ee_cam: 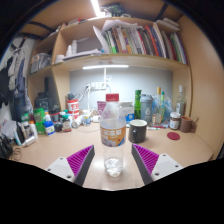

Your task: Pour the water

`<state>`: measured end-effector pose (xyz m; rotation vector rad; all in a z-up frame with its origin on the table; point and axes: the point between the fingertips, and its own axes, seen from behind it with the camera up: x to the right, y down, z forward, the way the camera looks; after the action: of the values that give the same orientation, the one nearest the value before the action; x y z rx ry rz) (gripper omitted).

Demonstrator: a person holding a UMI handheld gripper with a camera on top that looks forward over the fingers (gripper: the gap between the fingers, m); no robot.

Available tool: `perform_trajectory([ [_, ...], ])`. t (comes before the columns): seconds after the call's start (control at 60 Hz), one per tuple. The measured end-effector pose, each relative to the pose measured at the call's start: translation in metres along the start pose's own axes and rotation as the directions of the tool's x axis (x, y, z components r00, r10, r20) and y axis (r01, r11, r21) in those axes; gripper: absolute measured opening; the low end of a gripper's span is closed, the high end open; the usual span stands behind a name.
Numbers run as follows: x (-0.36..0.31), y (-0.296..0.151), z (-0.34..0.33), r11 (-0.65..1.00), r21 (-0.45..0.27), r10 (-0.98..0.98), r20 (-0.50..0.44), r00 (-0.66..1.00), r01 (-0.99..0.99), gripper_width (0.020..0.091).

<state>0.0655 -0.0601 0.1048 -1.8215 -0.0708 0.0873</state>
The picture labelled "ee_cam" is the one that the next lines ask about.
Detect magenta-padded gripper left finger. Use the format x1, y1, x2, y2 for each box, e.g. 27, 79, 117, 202
44, 144, 96, 187

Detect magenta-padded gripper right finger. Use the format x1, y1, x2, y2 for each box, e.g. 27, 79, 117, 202
130, 143, 184, 186

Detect clear red-capped drink bottle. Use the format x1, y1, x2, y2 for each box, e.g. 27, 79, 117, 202
99, 93, 128, 178

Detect flat round red coaster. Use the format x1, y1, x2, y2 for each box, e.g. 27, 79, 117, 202
166, 131, 181, 141

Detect black mug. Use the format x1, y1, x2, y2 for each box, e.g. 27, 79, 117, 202
128, 119, 148, 144

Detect dark jar red label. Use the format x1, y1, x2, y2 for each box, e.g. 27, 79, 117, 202
61, 114, 73, 133

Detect white tube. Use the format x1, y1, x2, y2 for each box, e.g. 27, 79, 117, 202
21, 135, 37, 148

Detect white-lidded jar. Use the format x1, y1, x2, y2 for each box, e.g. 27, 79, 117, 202
169, 111, 182, 131

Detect brown mug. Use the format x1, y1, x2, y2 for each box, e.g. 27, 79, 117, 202
179, 115, 198, 134

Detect clear bottle yellow cap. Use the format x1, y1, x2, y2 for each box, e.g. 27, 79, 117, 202
155, 86, 164, 126

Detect red and white can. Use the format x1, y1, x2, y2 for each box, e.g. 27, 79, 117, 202
66, 98, 80, 116

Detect blue and white box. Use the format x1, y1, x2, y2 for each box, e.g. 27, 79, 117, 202
119, 101, 136, 123

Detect clear glass bottle white cap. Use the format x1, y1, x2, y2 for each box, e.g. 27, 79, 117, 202
175, 85, 187, 118

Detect green bottle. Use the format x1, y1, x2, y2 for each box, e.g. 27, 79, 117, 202
134, 89, 143, 120

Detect pink box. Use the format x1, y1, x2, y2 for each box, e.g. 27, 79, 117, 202
96, 100, 108, 116

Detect hanging clothes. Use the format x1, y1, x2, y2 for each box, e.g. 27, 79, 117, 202
0, 41, 33, 119

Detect white light bar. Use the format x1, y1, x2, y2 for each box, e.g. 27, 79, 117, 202
82, 64, 130, 70

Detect ceiling light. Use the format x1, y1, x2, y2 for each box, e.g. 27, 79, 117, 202
90, 0, 106, 18

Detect white wall power outlet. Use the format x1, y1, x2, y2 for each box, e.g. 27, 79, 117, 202
87, 81, 108, 91

